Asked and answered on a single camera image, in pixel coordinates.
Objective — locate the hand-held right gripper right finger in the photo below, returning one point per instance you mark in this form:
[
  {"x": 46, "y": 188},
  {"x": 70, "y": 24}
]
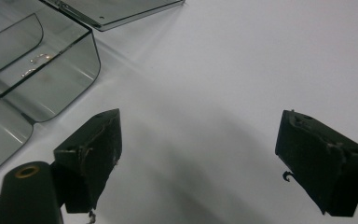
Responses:
[{"x": 317, "y": 158}]

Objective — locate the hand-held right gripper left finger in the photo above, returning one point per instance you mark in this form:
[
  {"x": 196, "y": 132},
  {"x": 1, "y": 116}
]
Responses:
[{"x": 90, "y": 158}]

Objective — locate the clear grey plastic compartment box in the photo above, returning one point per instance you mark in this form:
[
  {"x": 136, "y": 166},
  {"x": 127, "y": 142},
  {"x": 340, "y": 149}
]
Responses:
[{"x": 59, "y": 90}]

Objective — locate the small silver earring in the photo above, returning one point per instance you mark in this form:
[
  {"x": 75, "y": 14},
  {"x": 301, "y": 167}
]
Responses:
[
  {"x": 42, "y": 57},
  {"x": 28, "y": 72}
]

